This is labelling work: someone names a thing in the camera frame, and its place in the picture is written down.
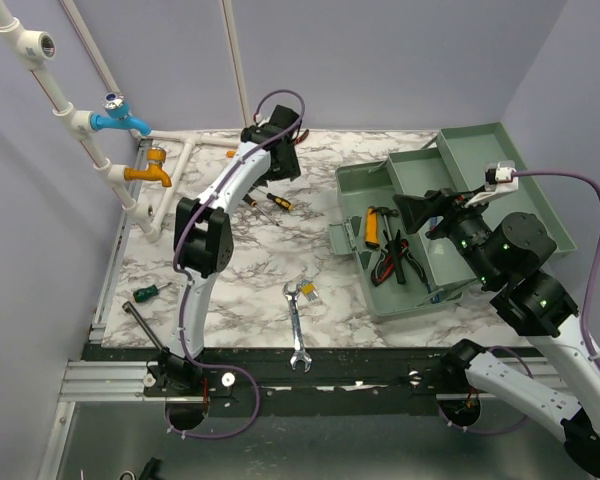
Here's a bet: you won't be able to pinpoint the claw hammer black handle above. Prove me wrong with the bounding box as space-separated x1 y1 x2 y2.
375 207 406 285

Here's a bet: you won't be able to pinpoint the purple cable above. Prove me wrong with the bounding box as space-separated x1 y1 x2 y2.
437 167 600 436
164 89 307 442

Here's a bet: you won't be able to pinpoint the blue plastic tap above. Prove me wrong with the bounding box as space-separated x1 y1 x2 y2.
89 92 152 136

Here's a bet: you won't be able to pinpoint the yellow hex key set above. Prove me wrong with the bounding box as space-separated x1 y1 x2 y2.
298 280 319 302

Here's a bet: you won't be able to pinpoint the orange plastic tap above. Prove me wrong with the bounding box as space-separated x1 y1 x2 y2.
123 147 172 188

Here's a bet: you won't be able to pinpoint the green handle screwdriver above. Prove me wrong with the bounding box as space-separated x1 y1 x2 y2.
132 282 172 303

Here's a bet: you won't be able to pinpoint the yellow black screwdriver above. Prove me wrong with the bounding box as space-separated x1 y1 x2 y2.
243 194 280 227

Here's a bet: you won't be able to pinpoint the orange black long-nose pliers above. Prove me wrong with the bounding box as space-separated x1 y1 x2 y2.
293 129 310 146

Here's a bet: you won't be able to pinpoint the red black utility knife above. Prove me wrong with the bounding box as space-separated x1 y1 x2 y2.
370 250 395 286

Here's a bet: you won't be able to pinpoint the silver open-end wrench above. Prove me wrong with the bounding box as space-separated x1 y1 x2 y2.
283 283 312 373

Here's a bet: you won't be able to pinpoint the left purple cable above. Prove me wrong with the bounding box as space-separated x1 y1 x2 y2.
164 89 307 442

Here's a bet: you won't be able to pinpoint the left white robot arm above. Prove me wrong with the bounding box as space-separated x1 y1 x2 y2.
169 105 301 358

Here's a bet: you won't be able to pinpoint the silver socket bar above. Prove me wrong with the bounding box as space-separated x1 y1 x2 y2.
122 301 164 350

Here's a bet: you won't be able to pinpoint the white pvc pipe assembly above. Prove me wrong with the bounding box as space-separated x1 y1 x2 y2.
0 1 238 242

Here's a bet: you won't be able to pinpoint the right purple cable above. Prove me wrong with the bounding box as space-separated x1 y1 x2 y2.
437 167 600 436

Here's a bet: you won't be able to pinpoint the yellow handle tool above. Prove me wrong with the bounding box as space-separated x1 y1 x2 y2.
364 206 380 249

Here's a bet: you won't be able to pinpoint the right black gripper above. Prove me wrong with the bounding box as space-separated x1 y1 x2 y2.
392 183 500 286

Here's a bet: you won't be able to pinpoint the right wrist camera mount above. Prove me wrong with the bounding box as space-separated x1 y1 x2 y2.
464 161 519 208

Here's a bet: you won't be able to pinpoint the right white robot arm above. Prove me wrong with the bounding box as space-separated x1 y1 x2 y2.
393 189 600 479

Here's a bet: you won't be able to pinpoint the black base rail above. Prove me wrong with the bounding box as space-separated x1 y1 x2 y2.
82 344 479 417

